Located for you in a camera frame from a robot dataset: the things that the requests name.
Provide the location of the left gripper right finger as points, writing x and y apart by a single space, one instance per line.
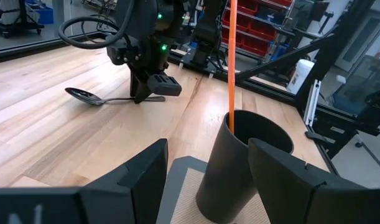
286 189

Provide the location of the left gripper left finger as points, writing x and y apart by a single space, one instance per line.
137 189

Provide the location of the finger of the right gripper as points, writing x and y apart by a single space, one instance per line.
134 87
144 91

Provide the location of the tall black plastic cup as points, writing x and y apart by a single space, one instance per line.
227 174

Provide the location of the orange plastic straw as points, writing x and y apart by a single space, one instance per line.
232 62

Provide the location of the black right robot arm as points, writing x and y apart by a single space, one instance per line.
146 15

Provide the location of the beige mat with grey border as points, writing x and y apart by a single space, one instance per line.
185 199

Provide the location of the white aluminium profile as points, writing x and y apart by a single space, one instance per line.
312 102

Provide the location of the white plastic jug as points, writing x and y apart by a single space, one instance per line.
300 76

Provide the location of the shelf rack with bins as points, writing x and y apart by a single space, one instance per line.
258 28

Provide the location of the wheeled cart with blue bin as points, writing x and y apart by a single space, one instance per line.
18 15

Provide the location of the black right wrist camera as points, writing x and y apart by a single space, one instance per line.
164 85

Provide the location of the black table edge rail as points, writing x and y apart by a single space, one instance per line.
37 46

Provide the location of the black diagonal frame strut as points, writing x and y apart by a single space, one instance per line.
286 57

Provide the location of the black frame post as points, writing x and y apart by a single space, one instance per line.
336 53

